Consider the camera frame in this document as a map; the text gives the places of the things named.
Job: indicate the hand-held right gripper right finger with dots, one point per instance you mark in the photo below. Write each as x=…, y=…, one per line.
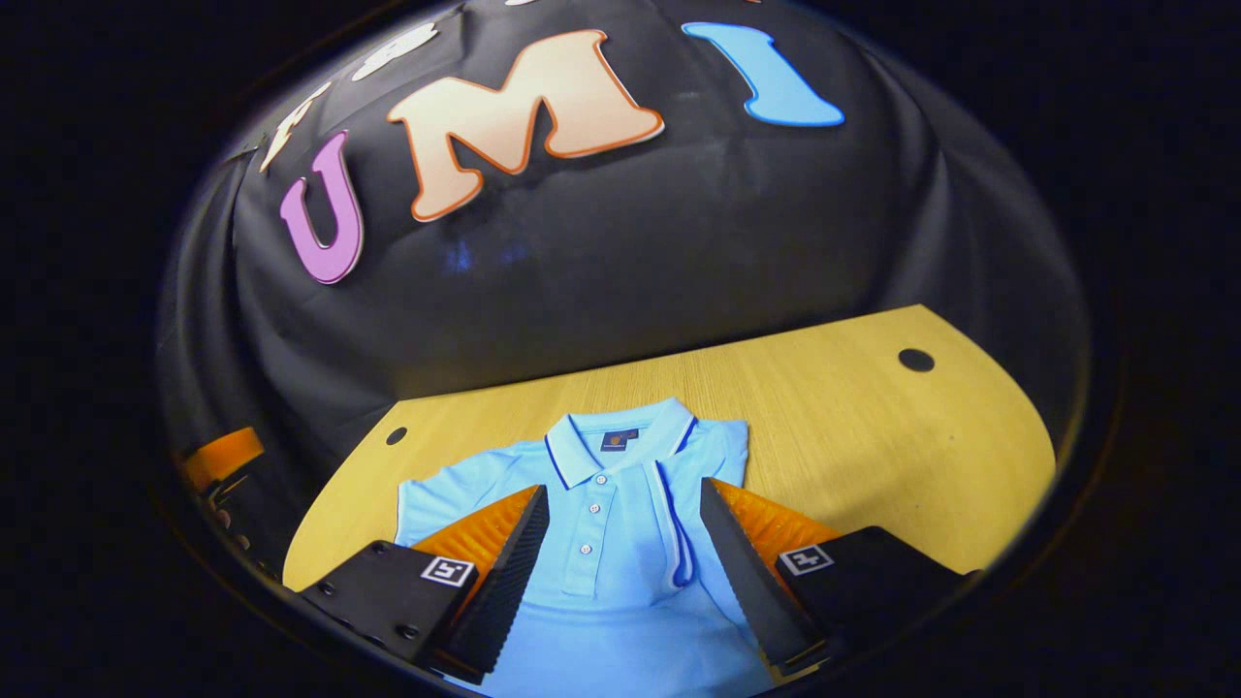
x=747, y=591

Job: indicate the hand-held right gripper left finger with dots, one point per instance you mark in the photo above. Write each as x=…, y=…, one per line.
x=509, y=591

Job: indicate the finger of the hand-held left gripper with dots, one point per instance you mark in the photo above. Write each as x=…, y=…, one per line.
x=223, y=454

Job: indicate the light blue T-shirt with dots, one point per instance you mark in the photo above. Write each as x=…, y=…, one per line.
x=620, y=601

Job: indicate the black backdrop cloth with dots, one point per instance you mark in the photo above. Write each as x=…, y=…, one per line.
x=620, y=262

